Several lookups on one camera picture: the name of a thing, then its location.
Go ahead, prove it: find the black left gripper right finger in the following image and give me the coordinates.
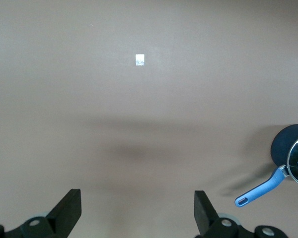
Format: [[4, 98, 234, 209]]
[[194, 190, 286, 238]]

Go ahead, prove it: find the dark blue pot blue handle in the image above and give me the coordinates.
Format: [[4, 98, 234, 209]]
[[235, 123, 298, 208]]

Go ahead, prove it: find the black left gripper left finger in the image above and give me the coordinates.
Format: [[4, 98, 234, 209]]
[[0, 188, 82, 238]]

